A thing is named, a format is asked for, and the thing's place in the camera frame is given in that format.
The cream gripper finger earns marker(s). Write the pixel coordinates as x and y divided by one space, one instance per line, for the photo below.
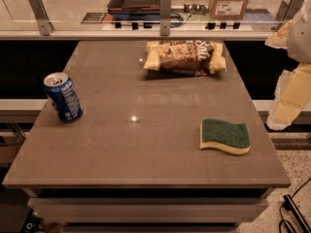
279 39
292 95

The brown chip bag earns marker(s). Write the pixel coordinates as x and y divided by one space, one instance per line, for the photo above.
197 58

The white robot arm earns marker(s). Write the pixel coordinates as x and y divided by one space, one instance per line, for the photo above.
299 38

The blue pepsi can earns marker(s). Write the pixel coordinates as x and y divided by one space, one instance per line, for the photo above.
61 91

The cardboard box with label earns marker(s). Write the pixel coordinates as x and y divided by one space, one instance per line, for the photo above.
227 9

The green yellow sponge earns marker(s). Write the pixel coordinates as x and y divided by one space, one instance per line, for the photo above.
222 135

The black power strip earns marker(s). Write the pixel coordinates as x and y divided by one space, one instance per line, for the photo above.
290 205

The table drawer front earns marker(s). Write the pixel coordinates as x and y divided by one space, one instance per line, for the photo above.
148 210

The right metal railing bracket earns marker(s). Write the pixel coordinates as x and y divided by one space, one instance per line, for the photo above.
287 10

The metal railing bracket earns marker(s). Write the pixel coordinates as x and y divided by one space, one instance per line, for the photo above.
165 14
44 24
287 10

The middle metal railing bracket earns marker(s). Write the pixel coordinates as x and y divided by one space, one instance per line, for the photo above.
165 14

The left metal railing bracket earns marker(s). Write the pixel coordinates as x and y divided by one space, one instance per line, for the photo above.
44 24

